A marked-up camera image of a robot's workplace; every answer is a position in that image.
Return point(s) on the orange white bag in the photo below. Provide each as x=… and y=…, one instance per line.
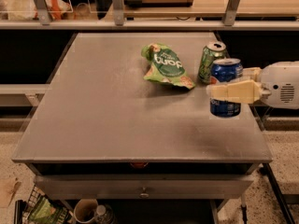
x=25, y=10

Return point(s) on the grey drawer with knob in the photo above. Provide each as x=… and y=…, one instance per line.
x=143, y=187

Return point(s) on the red object in drawer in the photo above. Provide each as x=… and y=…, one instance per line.
x=138, y=165

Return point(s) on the green snack bag in basket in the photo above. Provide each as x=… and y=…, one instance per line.
x=46, y=212

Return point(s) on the black wire basket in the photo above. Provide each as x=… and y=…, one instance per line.
x=23, y=208

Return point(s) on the green soda can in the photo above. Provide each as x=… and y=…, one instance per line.
x=211, y=52

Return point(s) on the metal rail with brackets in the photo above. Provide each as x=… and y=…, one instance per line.
x=202, y=15

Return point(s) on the green chip bag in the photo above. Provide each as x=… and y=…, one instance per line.
x=165, y=66

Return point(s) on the clear plastic bottle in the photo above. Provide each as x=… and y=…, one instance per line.
x=104, y=215

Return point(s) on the blue pepsi can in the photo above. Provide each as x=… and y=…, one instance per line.
x=224, y=70

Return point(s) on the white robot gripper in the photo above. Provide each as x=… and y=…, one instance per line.
x=279, y=84

